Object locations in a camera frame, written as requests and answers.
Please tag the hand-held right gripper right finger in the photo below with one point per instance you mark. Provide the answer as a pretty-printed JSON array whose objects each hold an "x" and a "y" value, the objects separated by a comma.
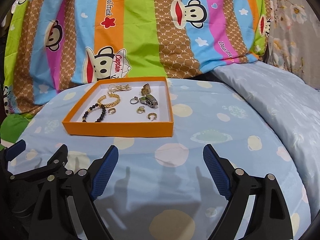
[{"x": 216, "y": 170}]

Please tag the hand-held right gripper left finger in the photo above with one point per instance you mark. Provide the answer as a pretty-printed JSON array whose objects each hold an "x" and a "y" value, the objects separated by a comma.
[{"x": 105, "y": 172}]

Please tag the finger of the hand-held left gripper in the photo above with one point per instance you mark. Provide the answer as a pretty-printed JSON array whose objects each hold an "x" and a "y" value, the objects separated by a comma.
[
  {"x": 15, "y": 150},
  {"x": 60, "y": 156}
]

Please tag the orange jewelry box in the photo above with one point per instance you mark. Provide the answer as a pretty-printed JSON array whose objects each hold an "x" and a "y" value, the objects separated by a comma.
[{"x": 120, "y": 127}]

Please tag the gold hoop earring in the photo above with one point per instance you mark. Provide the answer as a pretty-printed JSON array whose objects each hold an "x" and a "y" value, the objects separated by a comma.
[
  {"x": 151, "y": 116},
  {"x": 111, "y": 111}
]

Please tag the silver wrist watch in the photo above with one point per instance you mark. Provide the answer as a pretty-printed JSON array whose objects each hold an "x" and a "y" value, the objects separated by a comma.
[{"x": 149, "y": 101}]

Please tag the blue dotted bed sheet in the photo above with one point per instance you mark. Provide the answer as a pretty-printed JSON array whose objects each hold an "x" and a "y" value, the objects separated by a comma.
[{"x": 200, "y": 155}]

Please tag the green cushion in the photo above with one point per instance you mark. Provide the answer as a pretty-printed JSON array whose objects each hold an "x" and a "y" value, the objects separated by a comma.
[{"x": 12, "y": 127}]

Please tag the pale blue quilt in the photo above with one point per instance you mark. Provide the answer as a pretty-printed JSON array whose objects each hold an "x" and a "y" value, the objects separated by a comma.
[{"x": 275, "y": 100}]

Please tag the colourful striped printed blanket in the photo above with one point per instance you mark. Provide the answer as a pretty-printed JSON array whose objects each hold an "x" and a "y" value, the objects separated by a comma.
[{"x": 140, "y": 25}]

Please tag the floral cloth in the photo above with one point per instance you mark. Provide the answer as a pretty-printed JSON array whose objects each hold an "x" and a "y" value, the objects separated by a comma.
[{"x": 292, "y": 30}]

